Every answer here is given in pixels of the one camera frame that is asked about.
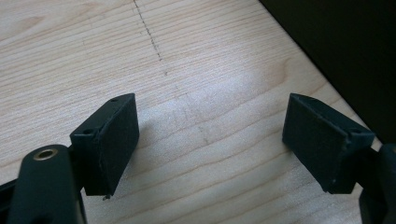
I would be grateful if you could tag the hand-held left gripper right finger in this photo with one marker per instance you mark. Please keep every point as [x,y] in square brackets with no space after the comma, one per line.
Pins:
[323,143]

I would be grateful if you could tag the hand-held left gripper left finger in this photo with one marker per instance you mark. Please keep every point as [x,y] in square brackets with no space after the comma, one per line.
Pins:
[107,146]

